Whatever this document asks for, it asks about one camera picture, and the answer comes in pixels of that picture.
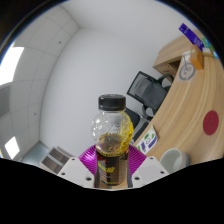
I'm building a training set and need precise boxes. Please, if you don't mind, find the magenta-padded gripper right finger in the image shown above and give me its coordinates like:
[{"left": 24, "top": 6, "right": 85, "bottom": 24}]
[{"left": 126, "top": 143, "right": 170, "bottom": 190}]

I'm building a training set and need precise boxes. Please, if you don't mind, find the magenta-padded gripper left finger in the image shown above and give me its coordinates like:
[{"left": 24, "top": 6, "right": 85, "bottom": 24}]
[{"left": 57, "top": 144, "right": 98, "bottom": 189}]

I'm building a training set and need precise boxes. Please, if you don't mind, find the clear bottle with dark drink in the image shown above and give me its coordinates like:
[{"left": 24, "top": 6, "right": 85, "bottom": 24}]
[{"left": 91, "top": 94, "right": 134, "bottom": 190}]

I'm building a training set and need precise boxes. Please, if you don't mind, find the wooden cabinet with glass doors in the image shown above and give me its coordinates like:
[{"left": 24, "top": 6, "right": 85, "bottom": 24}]
[{"left": 39, "top": 145, "right": 73, "bottom": 174}]

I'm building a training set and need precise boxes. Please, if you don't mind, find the white mug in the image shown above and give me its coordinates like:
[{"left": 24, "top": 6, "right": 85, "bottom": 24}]
[{"left": 159, "top": 147, "right": 192, "bottom": 173}]

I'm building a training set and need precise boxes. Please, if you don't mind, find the white and green leaflet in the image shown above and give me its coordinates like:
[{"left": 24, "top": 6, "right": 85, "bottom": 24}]
[{"left": 136, "top": 124, "right": 159, "bottom": 155}]

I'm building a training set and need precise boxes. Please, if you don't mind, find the black padded office chair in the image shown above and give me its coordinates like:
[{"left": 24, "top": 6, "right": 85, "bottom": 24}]
[{"left": 124, "top": 107, "right": 151, "bottom": 141}]

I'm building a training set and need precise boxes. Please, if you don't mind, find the rectangular ceiling light panel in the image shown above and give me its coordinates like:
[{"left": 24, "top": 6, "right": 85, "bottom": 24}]
[
  {"left": 0, "top": 46, "right": 25, "bottom": 86},
  {"left": 3, "top": 135, "right": 20, "bottom": 160}
]

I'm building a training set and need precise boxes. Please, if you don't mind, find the flat round red coaster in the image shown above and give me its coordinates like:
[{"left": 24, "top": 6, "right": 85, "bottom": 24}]
[{"left": 202, "top": 110, "right": 220, "bottom": 136}]

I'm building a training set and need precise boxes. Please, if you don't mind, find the grey mesh-back office chair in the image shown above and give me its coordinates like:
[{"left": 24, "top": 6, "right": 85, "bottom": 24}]
[{"left": 126, "top": 70, "right": 174, "bottom": 118}]

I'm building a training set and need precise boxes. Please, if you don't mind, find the round grey printed paper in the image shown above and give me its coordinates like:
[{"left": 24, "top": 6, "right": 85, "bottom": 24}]
[{"left": 178, "top": 53, "right": 197, "bottom": 82}]

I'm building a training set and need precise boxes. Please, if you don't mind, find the wooden side desk unit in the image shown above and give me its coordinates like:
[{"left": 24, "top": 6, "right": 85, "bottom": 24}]
[{"left": 152, "top": 33, "right": 201, "bottom": 76}]

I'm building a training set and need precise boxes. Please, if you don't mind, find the orange box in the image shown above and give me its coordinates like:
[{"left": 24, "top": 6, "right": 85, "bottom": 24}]
[{"left": 189, "top": 48, "right": 205, "bottom": 70}]

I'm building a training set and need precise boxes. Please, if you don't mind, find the purple standing sign card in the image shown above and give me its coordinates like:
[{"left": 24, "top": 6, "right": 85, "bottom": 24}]
[{"left": 178, "top": 22, "right": 205, "bottom": 51}]

